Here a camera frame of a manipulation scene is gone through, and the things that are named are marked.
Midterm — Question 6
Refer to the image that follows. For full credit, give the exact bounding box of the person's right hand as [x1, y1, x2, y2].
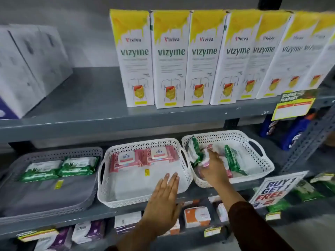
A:
[199, 150, 231, 188]

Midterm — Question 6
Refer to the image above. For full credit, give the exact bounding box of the person's left hand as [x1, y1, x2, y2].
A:
[141, 172, 184, 237]

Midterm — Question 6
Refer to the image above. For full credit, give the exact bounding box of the pink white wipes pack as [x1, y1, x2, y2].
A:
[196, 144, 234, 180]

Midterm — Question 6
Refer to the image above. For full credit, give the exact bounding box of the person's left forearm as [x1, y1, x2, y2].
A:
[115, 222, 161, 251]

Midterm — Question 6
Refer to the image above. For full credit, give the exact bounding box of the person's right forearm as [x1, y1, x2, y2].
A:
[216, 181, 295, 251]

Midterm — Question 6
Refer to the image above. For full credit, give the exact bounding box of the green white wipes pack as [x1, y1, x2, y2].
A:
[224, 144, 248, 176]
[185, 136, 205, 168]

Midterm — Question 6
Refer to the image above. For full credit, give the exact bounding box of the pink wet wipes pack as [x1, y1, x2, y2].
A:
[143, 145, 179, 165]
[109, 150, 147, 173]

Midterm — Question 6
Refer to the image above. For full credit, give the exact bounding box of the white plastic basket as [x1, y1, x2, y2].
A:
[181, 130, 275, 188]
[97, 138, 193, 208]

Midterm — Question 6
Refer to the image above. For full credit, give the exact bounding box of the white orange box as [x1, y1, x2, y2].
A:
[160, 218, 181, 237]
[216, 203, 230, 223]
[184, 206, 211, 229]

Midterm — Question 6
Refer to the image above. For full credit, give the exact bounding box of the white purple box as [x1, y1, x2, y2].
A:
[114, 211, 142, 235]

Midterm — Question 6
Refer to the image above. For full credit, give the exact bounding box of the blue packet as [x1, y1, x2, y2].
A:
[259, 114, 279, 138]
[281, 112, 316, 151]

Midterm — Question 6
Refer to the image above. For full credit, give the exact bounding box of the white promo sign card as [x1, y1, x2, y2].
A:
[249, 170, 309, 209]

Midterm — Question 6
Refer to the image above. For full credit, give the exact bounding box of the green packet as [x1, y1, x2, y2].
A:
[293, 180, 325, 202]
[310, 172, 335, 193]
[266, 198, 291, 214]

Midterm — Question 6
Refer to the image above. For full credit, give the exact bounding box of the green wet wipes pack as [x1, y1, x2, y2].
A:
[58, 156, 100, 177]
[20, 160, 63, 183]

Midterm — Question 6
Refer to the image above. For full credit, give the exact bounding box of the white purple packet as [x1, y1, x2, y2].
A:
[71, 220, 106, 245]
[33, 227, 73, 251]

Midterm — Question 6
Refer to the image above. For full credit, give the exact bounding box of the yellow shelf promo tag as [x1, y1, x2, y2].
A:
[271, 89, 318, 121]

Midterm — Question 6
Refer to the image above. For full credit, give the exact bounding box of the row of yellow white cartons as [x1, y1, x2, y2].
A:
[109, 8, 335, 109]

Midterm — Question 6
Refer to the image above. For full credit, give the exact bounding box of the grey metal shelving unit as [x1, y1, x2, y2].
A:
[0, 0, 335, 251]

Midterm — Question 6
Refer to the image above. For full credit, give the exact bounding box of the grey plastic basket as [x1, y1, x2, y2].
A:
[0, 147, 103, 225]

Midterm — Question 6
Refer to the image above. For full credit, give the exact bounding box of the white cardboard box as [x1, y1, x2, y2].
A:
[0, 26, 46, 120]
[10, 23, 73, 96]

